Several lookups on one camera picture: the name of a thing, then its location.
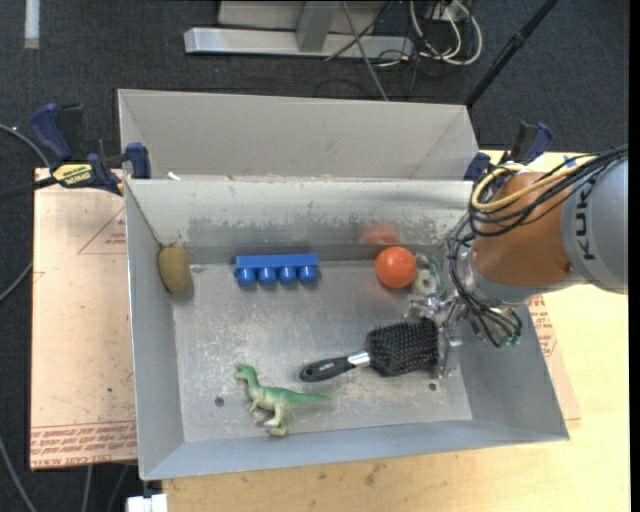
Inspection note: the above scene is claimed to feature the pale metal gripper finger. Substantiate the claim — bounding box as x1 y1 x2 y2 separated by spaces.
437 323 462 380
407 294 450 321

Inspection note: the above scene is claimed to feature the white and green tape roll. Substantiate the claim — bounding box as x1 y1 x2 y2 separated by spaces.
413 253 445 295

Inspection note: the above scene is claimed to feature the black hairbrush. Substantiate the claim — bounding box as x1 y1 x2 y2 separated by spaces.
298 319 442 384

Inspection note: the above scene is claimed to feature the orange ball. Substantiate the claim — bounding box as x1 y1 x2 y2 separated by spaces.
374 245 418 290

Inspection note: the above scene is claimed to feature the grey metal bin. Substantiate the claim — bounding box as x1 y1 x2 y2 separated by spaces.
117 88 571 482

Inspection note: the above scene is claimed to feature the blue four-peg block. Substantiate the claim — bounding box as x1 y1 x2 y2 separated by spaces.
232 253 320 288

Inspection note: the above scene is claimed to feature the green toy dinosaur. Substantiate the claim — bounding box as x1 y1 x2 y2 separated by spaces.
233 363 332 438

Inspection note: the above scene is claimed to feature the brown potato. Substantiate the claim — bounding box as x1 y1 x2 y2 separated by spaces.
157 243 195 295

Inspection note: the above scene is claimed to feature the brown cardboard board red print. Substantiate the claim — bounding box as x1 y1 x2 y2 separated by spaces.
29 167 584 471

